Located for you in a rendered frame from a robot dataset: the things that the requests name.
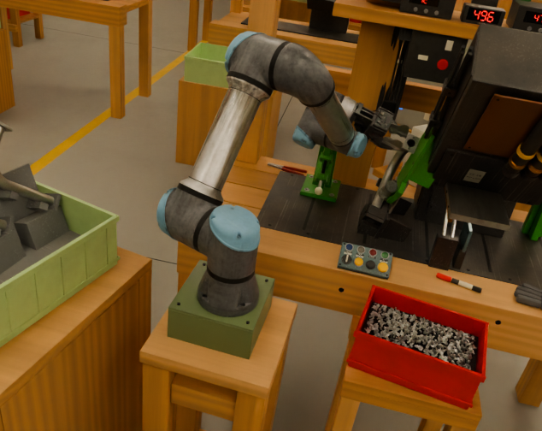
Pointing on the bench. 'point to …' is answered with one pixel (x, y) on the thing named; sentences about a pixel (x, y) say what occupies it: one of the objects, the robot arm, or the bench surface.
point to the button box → (364, 261)
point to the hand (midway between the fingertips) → (407, 144)
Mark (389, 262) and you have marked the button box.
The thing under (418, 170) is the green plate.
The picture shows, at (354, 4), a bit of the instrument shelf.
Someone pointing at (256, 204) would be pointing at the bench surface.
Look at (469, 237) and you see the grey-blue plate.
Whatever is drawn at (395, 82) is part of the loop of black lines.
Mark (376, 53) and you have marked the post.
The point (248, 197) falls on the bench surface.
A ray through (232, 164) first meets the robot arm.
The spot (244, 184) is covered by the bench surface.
